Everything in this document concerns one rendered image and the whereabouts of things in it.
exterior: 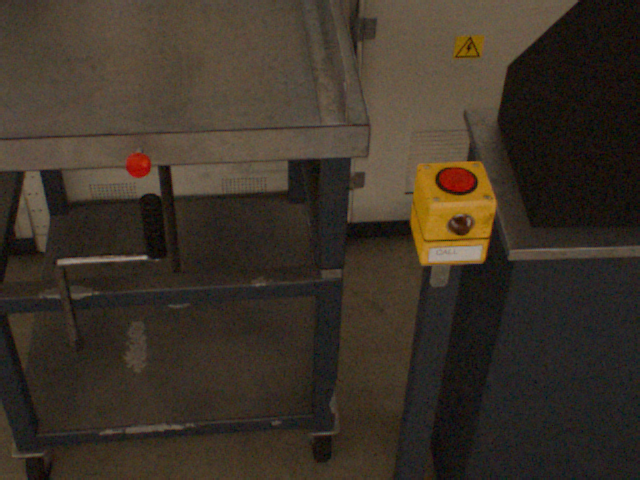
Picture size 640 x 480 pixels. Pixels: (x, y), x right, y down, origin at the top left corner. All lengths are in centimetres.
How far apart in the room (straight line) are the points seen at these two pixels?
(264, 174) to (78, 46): 83
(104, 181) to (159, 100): 89
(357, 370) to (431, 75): 66
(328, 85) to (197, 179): 90
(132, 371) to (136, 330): 10
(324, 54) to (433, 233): 41
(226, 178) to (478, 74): 62
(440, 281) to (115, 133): 46
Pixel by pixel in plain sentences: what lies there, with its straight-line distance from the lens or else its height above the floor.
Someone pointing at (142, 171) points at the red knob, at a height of 82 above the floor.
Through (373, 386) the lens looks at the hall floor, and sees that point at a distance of 203.
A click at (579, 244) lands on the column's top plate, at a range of 129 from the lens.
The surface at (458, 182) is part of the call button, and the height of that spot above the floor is 91.
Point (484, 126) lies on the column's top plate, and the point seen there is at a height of 75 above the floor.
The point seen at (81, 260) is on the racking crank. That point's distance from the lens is 138.
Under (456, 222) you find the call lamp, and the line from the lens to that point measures 108.
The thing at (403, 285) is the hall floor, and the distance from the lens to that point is 223.
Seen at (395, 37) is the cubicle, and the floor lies 58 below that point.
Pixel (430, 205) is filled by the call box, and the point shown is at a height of 90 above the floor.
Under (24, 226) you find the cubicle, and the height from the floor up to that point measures 9.
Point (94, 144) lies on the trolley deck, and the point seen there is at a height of 83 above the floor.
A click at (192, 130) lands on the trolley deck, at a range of 126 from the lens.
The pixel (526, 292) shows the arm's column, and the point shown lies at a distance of 133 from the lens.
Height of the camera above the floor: 159
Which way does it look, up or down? 43 degrees down
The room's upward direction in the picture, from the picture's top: 2 degrees clockwise
